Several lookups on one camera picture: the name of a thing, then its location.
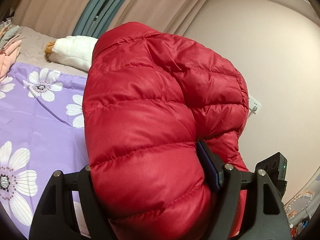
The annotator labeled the purple floral bed sheet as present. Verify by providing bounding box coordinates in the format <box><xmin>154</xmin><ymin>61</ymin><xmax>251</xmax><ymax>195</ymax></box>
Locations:
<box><xmin>0</xmin><ymin>62</ymin><xmax>91</xmax><ymax>230</ymax></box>

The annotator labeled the red puffer jacket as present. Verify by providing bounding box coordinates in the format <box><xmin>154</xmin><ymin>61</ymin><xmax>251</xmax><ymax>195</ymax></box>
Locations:
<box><xmin>82</xmin><ymin>22</ymin><xmax>250</xmax><ymax>240</ymax></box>

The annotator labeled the pile of pastel clothes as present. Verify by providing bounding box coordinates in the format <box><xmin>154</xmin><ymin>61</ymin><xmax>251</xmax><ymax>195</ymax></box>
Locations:
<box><xmin>0</xmin><ymin>17</ymin><xmax>27</xmax><ymax>83</ymax></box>

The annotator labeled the beige bed cover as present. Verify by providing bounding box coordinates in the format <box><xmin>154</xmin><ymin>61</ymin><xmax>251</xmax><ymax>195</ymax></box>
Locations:
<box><xmin>14</xmin><ymin>26</ymin><xmax>100</xmax><ymax>78</ymax></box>

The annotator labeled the beige curtain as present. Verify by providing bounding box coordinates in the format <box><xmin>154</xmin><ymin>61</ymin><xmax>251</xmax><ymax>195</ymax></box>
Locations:
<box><xmin>10</xmin><ymin>0</ymin><xmax>218</xmax><ymax>40</ymax></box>

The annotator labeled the white plush goose toy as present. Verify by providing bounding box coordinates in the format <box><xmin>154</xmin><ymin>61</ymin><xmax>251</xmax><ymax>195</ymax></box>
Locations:
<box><xmin>44</xmin><ymin>35</ymin><xmax>99</xmax><ymax>70</ymax></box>

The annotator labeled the white wall power strip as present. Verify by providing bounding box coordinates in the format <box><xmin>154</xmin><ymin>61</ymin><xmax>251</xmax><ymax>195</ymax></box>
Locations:
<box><xmin>249</xmin><ymin>95</ymin><xmax>262</xmax><ymax>116</ymax></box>

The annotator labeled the pile of colourful small items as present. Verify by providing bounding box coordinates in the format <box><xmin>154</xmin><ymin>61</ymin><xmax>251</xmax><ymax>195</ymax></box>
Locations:
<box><xmin>285</xmin><ymin>189</ymin><xmax>316</xmax><ymax>240</ymax></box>

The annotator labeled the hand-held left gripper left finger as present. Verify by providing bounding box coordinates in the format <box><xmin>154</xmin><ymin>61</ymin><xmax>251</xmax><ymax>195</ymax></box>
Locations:
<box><xmin>29</xmin><ymin>165</ymin><xmax>115</xmax><ymax>240</ymax></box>

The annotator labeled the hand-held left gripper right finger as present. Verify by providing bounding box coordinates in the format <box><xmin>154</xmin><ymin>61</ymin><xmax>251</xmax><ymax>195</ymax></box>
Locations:
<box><xmin>196</xmin><ymin>139</ymin><xmax>292</xmax><ymax>240</ymax></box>

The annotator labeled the teal curtain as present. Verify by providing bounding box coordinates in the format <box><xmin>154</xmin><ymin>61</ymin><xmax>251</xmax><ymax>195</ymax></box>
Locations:
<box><xmin>72</xmin><ymin>0</ymin><xmax>148</xmax><ymax>39</ymax></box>

